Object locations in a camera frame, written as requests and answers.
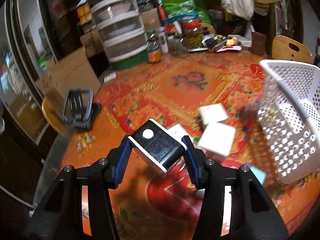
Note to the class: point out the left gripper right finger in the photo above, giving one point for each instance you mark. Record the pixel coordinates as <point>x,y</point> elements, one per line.
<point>253,214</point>

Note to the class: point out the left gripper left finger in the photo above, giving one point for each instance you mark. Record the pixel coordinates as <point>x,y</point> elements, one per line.
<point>59,213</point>

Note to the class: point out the teal multiport usb charger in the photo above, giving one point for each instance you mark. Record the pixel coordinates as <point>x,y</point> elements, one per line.
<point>259,174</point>

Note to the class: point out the white square charger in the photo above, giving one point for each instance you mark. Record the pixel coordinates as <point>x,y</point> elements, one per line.
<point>217,140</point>

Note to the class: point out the white perforated plastic basket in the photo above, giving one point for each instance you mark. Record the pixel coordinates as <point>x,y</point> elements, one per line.
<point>289,116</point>

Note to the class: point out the black and white charger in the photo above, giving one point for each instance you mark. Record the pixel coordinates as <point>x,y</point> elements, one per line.
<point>155,145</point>

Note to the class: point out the white charger block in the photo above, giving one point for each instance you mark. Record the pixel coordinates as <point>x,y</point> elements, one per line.
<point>178,132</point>

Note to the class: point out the wooden chair left side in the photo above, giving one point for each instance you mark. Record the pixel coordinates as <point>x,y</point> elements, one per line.
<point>53,119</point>

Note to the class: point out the wooden chair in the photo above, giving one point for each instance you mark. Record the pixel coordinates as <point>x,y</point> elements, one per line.
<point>53,119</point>
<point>285,48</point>

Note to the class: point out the black folding phone stand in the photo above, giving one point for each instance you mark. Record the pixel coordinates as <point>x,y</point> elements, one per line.
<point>79,110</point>

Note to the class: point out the cardboard box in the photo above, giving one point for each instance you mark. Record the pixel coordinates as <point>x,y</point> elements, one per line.
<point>72,72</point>

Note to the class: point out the red patterned tablecloth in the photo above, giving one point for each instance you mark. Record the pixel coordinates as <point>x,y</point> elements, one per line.
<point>147,206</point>

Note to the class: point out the brown ceramic mug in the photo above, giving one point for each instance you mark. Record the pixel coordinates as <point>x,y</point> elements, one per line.
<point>258,43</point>

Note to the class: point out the small glass jar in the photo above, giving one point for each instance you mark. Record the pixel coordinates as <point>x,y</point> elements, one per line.
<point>176,46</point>

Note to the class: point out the glass jar with red lid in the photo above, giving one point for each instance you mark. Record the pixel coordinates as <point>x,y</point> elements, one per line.
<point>193,31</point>

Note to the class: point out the orange jar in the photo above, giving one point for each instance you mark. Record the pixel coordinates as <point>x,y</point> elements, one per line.
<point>154,52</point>

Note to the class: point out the white remote control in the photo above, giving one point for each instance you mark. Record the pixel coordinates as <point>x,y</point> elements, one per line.
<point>163,40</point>

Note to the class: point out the stacked white food cover tower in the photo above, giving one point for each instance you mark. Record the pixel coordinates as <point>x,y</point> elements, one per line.
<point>120,28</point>

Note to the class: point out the green shopping bag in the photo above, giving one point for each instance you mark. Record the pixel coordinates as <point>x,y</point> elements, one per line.
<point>186,7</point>

